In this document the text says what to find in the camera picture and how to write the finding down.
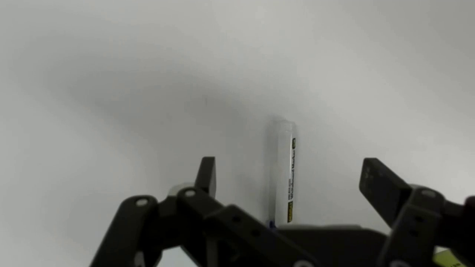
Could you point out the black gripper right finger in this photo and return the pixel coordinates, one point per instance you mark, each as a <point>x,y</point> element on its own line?
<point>380,187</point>

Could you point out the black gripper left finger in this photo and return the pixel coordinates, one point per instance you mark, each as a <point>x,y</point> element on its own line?
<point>205,174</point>

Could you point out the white marker with blue cap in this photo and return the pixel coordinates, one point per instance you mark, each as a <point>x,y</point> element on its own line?
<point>282,168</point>

